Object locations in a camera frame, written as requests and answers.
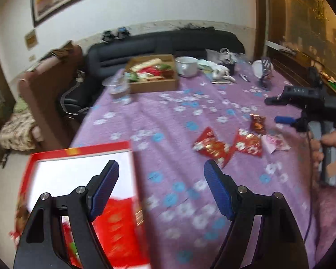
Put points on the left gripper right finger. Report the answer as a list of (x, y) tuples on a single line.
[(240, 206)]

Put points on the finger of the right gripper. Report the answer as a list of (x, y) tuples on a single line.
[(285, 120)]

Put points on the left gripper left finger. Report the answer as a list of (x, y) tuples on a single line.
[(84, 205)]

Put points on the pink lotso snack packet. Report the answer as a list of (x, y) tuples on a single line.
[(272, 143)]

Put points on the dark brown snack packet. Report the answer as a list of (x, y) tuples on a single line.
[(257, 124)]

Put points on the long red cake packet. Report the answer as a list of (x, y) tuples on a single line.
[(120, 236)]

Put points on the red white flower packet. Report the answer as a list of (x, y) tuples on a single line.
[(248, 143)]

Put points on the red flower snack packet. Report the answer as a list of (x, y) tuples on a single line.
[(210, 146)]

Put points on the person right hand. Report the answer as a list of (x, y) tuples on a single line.
[(317, 156)]

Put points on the red gift box tray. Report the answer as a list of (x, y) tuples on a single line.
[(47, 240)]

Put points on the red snack bag in tray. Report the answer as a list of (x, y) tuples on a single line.
[(21, 217)]

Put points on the patterned blanket bed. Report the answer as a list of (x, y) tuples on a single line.
[(20, 132)]

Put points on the white ceramic mug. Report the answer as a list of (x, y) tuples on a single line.
[(186, 66)]

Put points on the brown armchair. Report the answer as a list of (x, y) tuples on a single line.
[(41, 86)]

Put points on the cardboard snack box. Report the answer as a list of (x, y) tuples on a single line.
[(153, 73)]

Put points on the small wall plaque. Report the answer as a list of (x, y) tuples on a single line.
[(31, 39)]

